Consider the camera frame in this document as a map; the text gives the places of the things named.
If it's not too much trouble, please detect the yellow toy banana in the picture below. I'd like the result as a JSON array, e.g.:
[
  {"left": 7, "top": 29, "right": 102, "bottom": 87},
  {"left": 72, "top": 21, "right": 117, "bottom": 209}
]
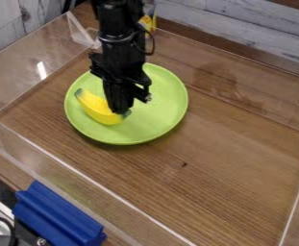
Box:
[{"left": 74, "top": 88, "right": 130, "bottom": 126}]

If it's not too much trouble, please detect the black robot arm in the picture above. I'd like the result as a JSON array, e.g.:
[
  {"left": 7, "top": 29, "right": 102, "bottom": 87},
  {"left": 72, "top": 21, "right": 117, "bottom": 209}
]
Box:
[{"left": 88, "top": 0, "right": 154, "bottom": 114}]

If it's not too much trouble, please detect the yellow labelled tin can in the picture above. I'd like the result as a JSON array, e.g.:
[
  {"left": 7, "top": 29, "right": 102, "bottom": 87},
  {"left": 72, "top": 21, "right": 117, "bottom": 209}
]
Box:
[{"left": 138, "top": 0, "right": 156, "bottom": 38}]

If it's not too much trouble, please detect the green round plate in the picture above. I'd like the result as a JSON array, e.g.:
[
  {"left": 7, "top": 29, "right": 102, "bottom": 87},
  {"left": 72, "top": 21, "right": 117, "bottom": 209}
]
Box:
[{"left": 64, "top": 62, "right": 188, "bottom": 145}]

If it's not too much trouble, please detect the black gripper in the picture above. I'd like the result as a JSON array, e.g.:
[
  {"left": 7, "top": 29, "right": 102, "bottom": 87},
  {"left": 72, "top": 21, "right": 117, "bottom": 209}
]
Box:
[{"left": 88, "top": 35, "right": 152, "bottom": 113}]

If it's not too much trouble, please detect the clear acrylic enclosure wall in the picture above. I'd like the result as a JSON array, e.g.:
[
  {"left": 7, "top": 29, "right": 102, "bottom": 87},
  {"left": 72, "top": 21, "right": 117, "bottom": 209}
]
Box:
[{"left": 0, "top": 7, "right": 299, "bottom": 246}]

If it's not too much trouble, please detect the blue plastic clamp block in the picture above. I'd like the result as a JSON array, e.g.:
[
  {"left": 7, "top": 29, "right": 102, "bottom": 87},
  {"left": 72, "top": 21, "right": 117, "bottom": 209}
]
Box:
[{"left": 13, "top": 181, "right": 106, "bottom": 246}]

